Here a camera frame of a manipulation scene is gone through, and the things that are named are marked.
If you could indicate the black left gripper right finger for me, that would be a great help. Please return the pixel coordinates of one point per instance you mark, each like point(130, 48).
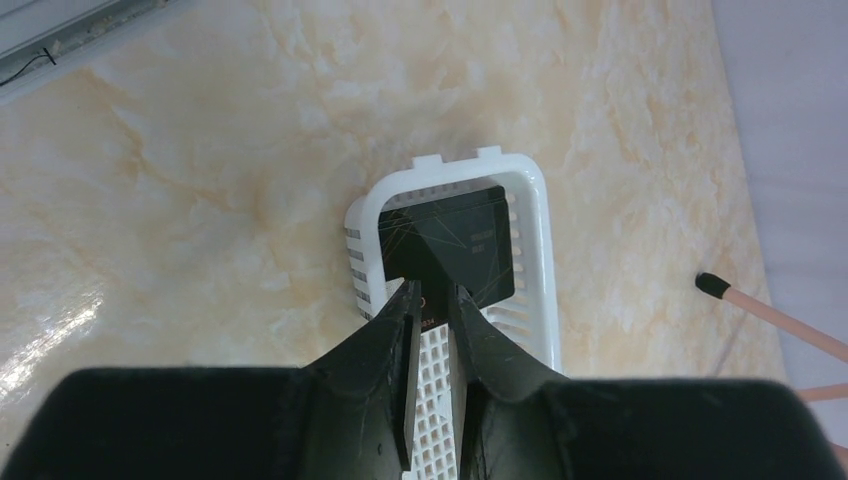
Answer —
point(520, 419)

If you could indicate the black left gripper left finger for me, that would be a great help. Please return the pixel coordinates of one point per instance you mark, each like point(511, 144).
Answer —
point(348, 415)

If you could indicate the white plastic basket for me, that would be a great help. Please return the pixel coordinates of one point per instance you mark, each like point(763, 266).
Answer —
point(529, 317)

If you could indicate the pink music stand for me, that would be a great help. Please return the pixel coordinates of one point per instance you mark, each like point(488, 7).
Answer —
point(717, 287)

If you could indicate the aluminium frame rail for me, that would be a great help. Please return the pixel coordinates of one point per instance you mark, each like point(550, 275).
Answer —
point(43, 40)

